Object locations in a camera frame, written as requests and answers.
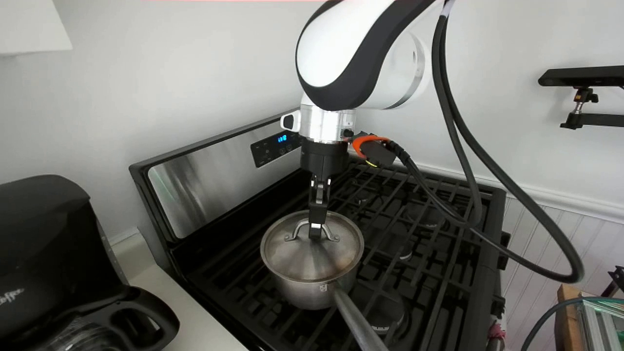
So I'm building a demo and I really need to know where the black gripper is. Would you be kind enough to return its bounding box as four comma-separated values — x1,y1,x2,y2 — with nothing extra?
300,136,353,244

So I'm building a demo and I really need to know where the silver pot lid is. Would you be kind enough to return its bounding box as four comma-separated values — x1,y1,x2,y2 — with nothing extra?
259,208,366,284

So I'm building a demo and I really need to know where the black gas stove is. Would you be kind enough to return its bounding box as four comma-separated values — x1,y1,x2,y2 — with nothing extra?
126,115,513,351

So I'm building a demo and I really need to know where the round black stove burner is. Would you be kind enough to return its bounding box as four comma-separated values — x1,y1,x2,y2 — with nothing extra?
360,290,409,335

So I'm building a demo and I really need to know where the black coffee maker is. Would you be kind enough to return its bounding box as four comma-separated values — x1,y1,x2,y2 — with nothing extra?
0,173,183,351

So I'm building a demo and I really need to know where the orange cable connector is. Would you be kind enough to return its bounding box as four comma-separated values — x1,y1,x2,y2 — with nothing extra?
345,130,396,162

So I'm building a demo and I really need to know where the silver saucepan with long handle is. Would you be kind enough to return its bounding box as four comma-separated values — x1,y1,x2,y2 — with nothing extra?
259,212,394,351

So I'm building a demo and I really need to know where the thin black cable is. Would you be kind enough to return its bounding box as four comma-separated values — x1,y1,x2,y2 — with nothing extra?
388,105,495,251

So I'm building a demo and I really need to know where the thick black cable hose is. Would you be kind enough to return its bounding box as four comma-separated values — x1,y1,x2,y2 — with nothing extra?
429,0,587,286

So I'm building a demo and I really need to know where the black floor cable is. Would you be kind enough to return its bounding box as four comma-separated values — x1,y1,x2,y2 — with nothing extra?
518,294,587,351

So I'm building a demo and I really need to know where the robot base platform frame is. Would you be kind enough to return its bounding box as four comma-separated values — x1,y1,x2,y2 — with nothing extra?
555,284,624,351

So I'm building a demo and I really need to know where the white wall cabinet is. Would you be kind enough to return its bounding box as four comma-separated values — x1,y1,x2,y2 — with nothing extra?
0,0,74,58

